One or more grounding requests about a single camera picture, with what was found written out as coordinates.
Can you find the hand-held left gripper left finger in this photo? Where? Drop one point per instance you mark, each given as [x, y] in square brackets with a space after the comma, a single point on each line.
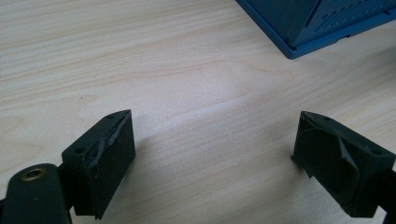
[102, 168]

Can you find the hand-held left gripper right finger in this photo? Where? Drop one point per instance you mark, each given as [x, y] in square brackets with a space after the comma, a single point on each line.
[336, 161]

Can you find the blue plastic file rack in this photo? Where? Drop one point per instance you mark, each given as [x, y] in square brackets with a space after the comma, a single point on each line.
[311, 21]

